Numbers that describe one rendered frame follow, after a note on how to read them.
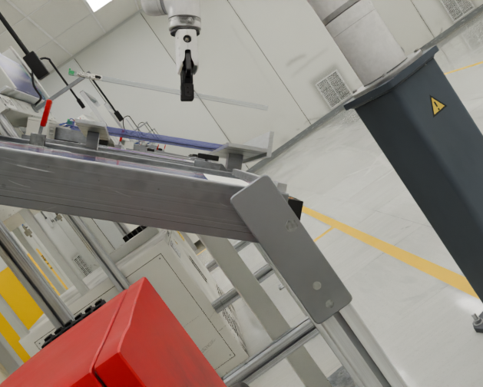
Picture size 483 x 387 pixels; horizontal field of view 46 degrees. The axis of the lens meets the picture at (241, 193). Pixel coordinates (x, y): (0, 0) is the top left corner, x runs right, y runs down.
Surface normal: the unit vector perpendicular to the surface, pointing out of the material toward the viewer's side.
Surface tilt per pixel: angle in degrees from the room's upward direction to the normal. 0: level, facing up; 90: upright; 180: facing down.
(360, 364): 90
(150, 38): 90
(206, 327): 90
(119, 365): 90
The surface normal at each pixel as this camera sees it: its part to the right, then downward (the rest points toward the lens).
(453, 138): 0.38, -0.15
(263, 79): 0.10, 0.07
